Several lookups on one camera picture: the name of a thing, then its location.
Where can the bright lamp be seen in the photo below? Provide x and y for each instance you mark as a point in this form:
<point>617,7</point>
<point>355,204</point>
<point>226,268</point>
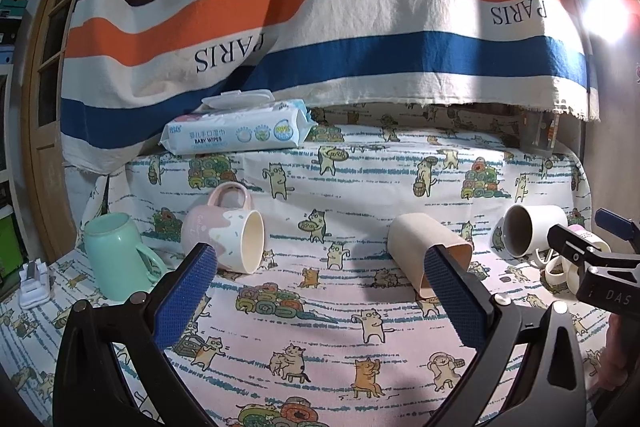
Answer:
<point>608,20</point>

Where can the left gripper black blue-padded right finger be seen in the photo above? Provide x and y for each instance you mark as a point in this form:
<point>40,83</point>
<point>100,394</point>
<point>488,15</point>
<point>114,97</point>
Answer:
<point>549,387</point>

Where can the pink and white mug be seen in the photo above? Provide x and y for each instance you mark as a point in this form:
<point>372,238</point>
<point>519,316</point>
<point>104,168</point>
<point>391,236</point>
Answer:
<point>230,224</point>

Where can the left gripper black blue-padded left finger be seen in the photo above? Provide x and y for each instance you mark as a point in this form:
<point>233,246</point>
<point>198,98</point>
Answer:
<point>89,384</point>

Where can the wooden door frame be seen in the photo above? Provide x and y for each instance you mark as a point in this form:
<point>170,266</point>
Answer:
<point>42,152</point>

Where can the clear glass cup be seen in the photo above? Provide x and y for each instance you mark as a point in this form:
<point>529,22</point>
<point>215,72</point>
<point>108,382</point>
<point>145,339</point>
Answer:
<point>538,132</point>

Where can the baby wipes pack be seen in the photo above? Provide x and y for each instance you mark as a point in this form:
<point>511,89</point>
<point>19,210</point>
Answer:
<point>238,121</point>

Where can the beige square plastic cup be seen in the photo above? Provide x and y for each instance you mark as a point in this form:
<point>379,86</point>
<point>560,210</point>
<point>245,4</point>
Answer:
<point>409,238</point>

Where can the mint green plastic mug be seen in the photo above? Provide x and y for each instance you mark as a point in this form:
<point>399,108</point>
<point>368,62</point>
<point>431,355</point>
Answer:
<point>121,263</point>

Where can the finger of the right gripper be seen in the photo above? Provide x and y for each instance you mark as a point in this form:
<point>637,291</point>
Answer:
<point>619,226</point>
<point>578,251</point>

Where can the white mug pink base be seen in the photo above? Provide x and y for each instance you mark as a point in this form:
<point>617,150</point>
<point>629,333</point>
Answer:
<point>560,271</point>

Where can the white charger plug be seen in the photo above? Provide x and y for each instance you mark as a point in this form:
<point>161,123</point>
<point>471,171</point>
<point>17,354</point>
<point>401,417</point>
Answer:
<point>35,285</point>

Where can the cat pattern bed sheet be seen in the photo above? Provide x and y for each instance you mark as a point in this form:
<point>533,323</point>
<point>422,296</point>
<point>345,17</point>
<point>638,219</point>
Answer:
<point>329,331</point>

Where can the white mug dark inside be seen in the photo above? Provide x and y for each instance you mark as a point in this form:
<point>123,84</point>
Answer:
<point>525,230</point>

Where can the striped Paris cloth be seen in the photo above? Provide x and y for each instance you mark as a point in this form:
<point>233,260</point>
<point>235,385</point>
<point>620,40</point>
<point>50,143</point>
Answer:
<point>131,66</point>

